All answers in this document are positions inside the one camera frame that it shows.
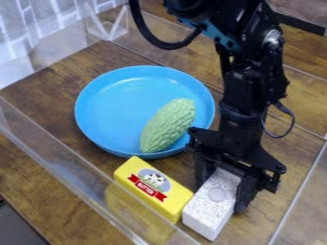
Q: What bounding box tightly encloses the white curtain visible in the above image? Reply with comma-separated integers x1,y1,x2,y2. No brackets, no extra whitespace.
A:
0,0,127,90

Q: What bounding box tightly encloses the green bitter gourd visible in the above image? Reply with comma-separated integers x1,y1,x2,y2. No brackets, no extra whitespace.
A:
140,99,195,153

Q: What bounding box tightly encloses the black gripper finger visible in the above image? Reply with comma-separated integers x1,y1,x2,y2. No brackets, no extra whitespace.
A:
233,175,257,213
193,154,216,188

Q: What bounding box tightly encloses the yellow butter box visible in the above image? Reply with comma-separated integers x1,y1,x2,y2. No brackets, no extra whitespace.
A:
113,156,193,223

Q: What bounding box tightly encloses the clear acrylic enclosure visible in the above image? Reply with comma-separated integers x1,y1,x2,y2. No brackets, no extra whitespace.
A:
0,0,327,245

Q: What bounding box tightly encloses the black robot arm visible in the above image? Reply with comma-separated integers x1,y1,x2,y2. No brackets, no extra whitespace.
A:
163,0,291,213

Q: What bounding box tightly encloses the white speckled block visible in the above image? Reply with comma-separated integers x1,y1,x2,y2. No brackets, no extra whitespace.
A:
183,168,240,241

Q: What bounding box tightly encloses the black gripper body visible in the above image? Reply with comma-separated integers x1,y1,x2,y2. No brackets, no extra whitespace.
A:
187,101,286,192

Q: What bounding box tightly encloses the blue round tray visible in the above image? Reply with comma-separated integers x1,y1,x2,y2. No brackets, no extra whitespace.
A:
75,65,216,159

